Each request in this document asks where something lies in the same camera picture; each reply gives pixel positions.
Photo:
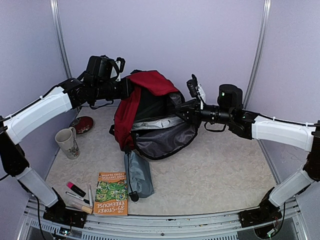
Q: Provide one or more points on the black pen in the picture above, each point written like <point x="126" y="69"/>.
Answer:
<point x="77" y="197"/>

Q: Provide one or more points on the right aluminium corner post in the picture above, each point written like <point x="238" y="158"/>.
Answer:
<point x="267" y="4"/>

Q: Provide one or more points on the orange treehouse book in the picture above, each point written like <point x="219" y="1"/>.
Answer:
<point x="111" y="195"/>

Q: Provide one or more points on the red student backpack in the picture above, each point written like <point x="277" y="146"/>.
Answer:
<point x="154" y="97"/>

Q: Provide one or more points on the aluminium front rail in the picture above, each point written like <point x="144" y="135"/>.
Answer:
<point x="215" y="226"/>

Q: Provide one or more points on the grey pencil case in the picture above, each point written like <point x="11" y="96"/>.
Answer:
<point x="138" y="176"/>

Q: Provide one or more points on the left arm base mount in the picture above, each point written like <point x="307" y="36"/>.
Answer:
<point x="59" y="213"/>

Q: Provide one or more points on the silver marker pen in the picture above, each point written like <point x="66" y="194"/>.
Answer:
<point x="91" y="201"/>

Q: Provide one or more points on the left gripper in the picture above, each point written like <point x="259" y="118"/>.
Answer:
<point x="127" y="89"/>

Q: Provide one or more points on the pink highlighter marker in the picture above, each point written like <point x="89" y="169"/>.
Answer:
<point x="75" y="189"/>

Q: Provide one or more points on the red floral round tin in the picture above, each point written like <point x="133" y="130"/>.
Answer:
<point x="82" y="124"/>

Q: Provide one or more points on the aluminium corner post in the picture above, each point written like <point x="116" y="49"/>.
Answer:
<point x="54" y="6"/>
<point x="267" y="4"/>

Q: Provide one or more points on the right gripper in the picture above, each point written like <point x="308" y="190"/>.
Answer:
<point x="193" y="110"/>

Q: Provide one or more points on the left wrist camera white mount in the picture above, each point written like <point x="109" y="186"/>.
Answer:
<point x="118" y="66"/>

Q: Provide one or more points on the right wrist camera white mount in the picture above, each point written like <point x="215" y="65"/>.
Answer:
<point x="196" y="91"/>

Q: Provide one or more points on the white coffee cover book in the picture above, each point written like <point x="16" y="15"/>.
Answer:
<point x="156" y="124"/>

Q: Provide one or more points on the floral ceramic mug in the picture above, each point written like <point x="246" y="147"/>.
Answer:
<point x="66" y="140"/>

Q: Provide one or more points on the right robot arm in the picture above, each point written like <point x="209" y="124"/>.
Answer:
<point x="252" y="125"/>

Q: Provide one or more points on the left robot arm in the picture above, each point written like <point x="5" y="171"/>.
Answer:
<point x="100" y="81"/>

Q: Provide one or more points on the left aluminium corner post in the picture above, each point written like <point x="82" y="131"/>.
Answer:
<point x="54" y="6"/>

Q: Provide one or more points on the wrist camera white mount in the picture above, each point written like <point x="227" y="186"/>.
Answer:
<point x="118" y="66"/>
<point x="196" y="91"/>

